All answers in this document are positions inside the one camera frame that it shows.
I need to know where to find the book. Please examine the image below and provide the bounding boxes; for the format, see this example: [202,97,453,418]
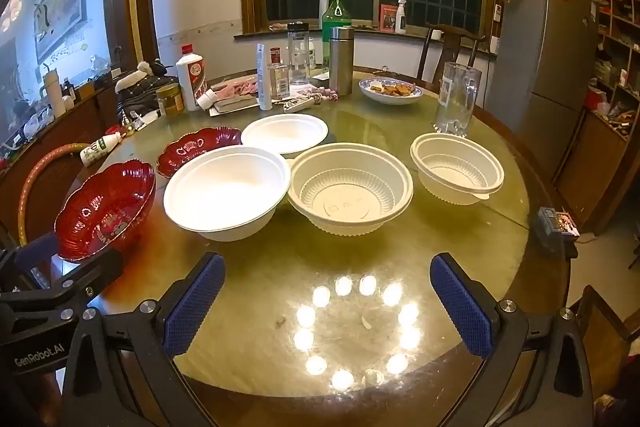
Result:
[207,77,261,115]

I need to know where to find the blue patterned plate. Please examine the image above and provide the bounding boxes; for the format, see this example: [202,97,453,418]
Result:
[358,78,424,106]

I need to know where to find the small gold ornament bottle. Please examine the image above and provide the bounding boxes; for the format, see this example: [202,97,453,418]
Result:
[117,109,143,138]

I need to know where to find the white paper plate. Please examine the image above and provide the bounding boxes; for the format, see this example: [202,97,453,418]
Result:
[241,113,329,155]

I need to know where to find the black fur-trimmed boots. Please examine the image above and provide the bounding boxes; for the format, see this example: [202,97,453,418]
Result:
[115,61,180,108]

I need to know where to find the wooden shelf cabinet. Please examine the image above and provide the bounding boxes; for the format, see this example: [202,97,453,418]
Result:
[552,0,640,235]

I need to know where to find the green plastic bottle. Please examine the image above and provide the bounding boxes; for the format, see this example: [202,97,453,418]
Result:
[321,0,352,72]

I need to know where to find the white milk bottle green label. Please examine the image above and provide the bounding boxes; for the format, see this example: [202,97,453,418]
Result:
[80,132,123,168]

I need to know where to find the fried food pieces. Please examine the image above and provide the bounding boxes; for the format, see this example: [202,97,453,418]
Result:
[372,81,417,98]

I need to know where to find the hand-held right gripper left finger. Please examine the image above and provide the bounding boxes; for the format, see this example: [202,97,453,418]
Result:
[60,252,227,427]

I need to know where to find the dark wooden chair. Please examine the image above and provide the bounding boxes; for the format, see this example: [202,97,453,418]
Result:
[417,23,487,82]
[567,284,640,408]

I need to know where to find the small dark card box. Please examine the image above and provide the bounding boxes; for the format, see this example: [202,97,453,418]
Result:
[537,206,581,253]

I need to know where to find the stainless steel thermos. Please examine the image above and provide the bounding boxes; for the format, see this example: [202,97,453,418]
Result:
[328,26,355,96]

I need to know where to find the white tube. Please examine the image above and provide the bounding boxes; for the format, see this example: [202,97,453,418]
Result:
[256,43,273,111]

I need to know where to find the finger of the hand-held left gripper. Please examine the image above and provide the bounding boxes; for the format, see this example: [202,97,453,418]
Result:
[0,232,61,290]
[0,247,124,323]

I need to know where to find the clear glass pitcher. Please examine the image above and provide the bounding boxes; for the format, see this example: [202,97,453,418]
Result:
[433,62,483,138]

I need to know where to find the large red scalloped bowl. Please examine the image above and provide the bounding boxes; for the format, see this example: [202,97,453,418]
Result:
[54,159,157,263]

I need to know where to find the red scalloped plate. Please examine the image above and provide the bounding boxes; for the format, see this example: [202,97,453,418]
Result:
[156,127,243,180]

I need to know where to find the jar with gold lid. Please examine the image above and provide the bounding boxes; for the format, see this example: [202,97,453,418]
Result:
[156,83,184,118]

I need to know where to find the clear bottle black cap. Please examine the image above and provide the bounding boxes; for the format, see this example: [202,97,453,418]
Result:
[287,22,312,86]

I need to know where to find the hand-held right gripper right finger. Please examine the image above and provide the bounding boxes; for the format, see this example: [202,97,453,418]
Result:
[430,253,596,427]

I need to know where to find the small glass bottle red label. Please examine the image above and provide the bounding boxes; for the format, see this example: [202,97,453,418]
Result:
[268,47,291,99]

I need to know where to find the cream tumbler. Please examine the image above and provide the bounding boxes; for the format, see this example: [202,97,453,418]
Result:
[42,64,67,118]

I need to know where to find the framed wall painting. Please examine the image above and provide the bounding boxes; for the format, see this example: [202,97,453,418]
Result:
[35,0,90,62]

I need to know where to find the smooth white bowl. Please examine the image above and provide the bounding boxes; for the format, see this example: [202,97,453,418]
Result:
[163,146,292,242]

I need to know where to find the wooden sideboard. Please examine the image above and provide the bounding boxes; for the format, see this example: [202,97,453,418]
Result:
[0,77,121,228]

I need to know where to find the red box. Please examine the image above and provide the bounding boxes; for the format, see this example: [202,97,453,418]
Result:
[378,3,398,32]

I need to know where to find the large cream ribbed bowl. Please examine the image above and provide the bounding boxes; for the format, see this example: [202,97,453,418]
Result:
[287,142,415,237]

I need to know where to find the white liquor bottle red label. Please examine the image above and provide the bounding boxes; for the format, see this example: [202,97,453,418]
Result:
[176,44,208,112]

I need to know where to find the small white ribbed bowl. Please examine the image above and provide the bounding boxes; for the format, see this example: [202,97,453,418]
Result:
[410,133,505,206]

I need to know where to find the white patterned case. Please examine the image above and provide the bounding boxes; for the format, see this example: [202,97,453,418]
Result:
[282,96,317,114]

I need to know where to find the grey refrigerator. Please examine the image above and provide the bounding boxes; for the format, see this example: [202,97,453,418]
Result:
[487,0,601,152]

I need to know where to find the pink crumpled cloth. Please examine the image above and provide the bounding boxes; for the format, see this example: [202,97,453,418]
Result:
[220,79,258,98]

